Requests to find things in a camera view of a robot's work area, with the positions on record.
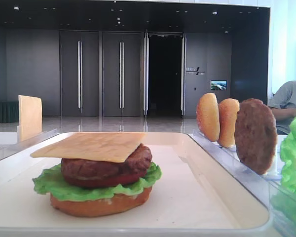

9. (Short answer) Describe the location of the bun top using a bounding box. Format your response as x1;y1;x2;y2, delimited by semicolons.
218;98;239;148

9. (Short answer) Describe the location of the brown meat patty on burger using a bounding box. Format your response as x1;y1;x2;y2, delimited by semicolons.
61;144;152;180

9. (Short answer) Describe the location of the orange cheese slice on burger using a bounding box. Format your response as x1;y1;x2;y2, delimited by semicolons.
30;132;146;163

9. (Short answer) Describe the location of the red tomato slice on burger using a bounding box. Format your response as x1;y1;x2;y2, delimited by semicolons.
64;171;147;189

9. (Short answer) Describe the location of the standing brown meat patty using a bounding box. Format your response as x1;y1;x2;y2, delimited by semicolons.
234;98;277;175

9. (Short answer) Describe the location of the green lettuce leaf on burger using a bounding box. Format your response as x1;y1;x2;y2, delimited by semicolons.
32;162;162;201

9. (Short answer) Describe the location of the standing cheese slice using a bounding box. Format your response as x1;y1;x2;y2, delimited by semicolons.
18;95;42;142

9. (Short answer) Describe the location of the green lettuce in holder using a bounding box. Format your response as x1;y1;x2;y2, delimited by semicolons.
271;117;296;227

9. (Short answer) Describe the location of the far standing bun half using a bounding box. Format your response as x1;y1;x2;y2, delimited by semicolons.
196;93;220;142

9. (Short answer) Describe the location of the middle double door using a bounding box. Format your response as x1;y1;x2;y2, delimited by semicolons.
103;32;141;117

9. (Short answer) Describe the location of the double door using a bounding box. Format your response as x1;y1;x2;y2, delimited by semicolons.
60;31;99;117
103;32;141;117

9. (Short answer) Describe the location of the left double door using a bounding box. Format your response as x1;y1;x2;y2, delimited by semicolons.
60;31;99;117

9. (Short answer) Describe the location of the bottom bun half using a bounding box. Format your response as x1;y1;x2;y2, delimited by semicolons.
50;187;152;217

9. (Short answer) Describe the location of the person in grey shirt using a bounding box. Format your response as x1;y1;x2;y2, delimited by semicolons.
268;80;296;135

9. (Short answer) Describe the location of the clear left ingredient rack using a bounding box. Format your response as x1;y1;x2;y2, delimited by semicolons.
0;129;58;161

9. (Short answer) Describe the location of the clear ingredient rack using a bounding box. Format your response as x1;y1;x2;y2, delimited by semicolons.
190;130;296;237
0;129;58;161

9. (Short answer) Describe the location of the dark green bench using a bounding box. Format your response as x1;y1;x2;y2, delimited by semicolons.
0;101;19;123

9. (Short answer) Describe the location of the clear right ingredient rack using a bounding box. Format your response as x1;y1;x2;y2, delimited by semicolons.
190;130;296;237

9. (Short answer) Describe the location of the small wall screen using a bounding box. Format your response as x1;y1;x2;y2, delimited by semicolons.
210;80;227;90

